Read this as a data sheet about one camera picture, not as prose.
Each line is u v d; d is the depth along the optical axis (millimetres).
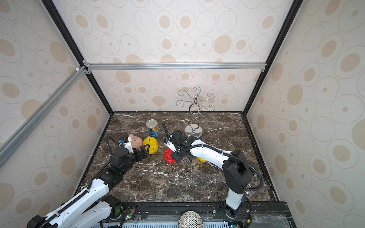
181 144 627
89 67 910
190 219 709
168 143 765
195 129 1056
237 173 454
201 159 875
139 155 704
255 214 730
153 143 897
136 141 919
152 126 977
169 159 853
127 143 708
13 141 524
